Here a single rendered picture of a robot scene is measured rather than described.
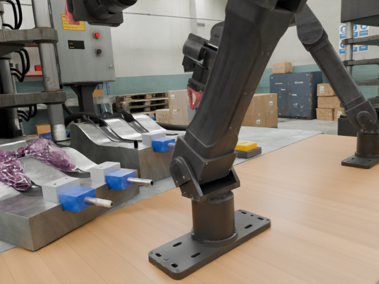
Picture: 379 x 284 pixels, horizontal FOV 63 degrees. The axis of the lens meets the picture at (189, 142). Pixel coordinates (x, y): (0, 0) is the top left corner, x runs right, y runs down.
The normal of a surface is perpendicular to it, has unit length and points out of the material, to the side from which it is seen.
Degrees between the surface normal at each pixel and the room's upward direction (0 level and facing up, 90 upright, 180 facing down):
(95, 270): 0
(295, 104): 90
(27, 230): 90
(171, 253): 0
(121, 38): 90
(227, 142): 120
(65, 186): 90
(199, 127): 79
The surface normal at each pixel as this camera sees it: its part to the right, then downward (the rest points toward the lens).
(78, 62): 0.70, 0.09
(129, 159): -0.71, 0.18
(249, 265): -0.07, -0.98
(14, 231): -0.47, 0.19
